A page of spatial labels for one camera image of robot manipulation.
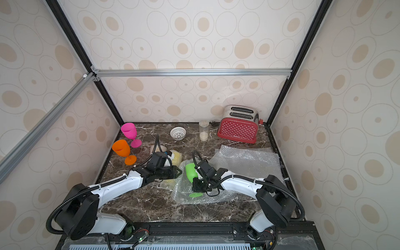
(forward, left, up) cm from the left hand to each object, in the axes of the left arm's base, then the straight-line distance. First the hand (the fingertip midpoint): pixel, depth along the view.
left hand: (184, 171), depth 84 cm
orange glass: (+13, +37, +4) cm, 39 cm away
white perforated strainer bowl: (+35, +9, -8) cm, 37 cm away
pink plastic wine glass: (+24, +36, +6) cm, 43 cm away
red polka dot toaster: (+30, -33, +8) cm, 45 cm away
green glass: (-1, -4, 0) cm, 4 cm away
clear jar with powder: (+37, -10, -7) cm, 39 cm away
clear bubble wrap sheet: (-6, +1, -6) cm, 9 cm away
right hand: (-7, -7, -5) cm, 11 cm away
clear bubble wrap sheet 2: (+11, -44, -8) cm, 46 cm away
